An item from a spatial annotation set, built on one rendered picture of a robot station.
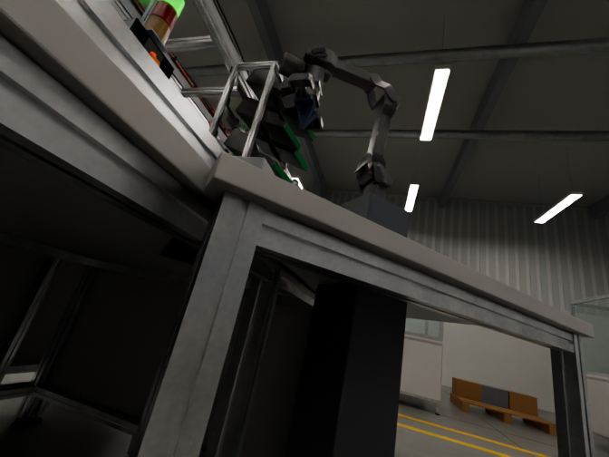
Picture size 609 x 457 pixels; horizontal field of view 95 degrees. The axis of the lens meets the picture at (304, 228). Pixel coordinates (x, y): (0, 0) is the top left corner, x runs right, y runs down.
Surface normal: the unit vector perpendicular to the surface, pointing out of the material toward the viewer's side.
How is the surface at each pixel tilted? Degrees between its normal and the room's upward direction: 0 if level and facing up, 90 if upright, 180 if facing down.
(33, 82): 90
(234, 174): 90
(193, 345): 90
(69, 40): 90
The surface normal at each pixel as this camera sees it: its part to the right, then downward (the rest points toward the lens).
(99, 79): 0.96, 0.11
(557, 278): -0.23, -0.37
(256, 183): 0.51, -0.18
